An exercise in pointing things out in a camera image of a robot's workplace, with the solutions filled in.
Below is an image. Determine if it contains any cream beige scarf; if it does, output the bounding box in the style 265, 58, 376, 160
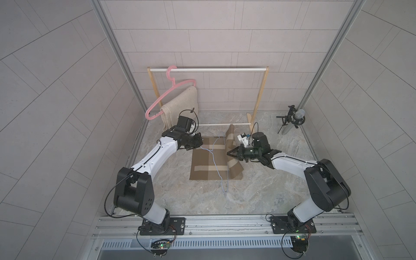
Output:
160, 86, 199, 131

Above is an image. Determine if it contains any left aluminium corner post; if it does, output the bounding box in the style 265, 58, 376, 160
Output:
90, 0, 147, 111

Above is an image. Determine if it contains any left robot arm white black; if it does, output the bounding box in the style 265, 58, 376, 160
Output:
110, 115, 203, 233

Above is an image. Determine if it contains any microphone on black stand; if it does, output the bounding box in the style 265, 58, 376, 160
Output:
276, 105, 306, 135

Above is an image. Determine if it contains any circuit board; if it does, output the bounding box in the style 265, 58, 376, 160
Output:
150, 239, 172, 257
290, 235, 309, 254

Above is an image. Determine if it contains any brown plaid scarf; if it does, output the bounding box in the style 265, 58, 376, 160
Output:
189, 125, 244, 180

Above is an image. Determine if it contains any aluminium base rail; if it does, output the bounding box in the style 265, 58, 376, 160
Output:
88, 213, 363, 239

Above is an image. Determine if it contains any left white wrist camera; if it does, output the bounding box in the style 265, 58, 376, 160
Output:
237, 133, 250, 147

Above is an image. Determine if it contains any pink plastic hanger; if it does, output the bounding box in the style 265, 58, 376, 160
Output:
145, 66, 197, 120

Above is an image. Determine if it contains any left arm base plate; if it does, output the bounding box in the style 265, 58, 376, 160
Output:
138, 216, 186, 236

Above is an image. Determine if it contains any right aluminium corner post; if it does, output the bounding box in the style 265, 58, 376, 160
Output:
297, 0, 366, 109

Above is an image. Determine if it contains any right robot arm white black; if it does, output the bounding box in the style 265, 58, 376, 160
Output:
227, 132, 351, 232

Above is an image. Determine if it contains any left circuit board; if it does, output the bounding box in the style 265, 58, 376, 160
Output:
150, 239, 172, 257

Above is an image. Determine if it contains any right circuit board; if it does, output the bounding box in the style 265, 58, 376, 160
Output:
290, 235, 309, 254

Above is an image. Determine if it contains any aluminium corner post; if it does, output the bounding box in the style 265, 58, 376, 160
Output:
90, 0, 147, 111
297, 0, 366, 109

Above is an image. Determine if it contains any wooden clothes rack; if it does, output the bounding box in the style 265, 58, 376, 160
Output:
147, 67, 269, 128

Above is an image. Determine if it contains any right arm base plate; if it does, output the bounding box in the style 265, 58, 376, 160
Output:
270, 216, 317, 234

